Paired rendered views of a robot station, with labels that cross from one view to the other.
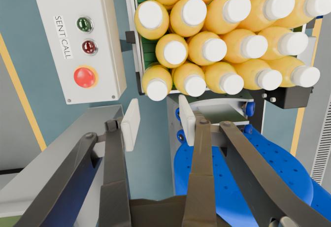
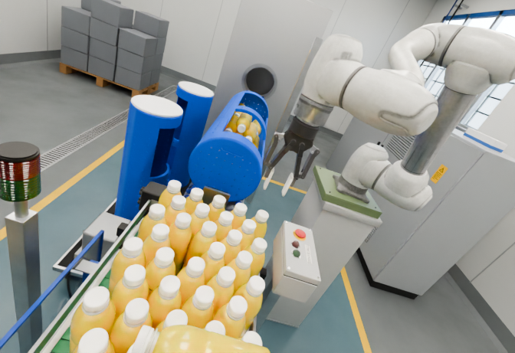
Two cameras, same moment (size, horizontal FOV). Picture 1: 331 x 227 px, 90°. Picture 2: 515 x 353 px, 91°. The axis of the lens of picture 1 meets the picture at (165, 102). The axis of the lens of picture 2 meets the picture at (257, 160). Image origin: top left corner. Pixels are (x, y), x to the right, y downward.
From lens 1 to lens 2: 0.62 m
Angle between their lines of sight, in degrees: 45
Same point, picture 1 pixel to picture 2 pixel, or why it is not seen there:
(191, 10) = (237, 236)
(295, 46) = (180, 198)
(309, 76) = (175, 184)
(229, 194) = (244, 156)
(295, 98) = (158, 187)
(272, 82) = (197, 191)
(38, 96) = not seen: outside the picture
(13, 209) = (354, 214)
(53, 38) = (313, 256)
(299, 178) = (205, 147)
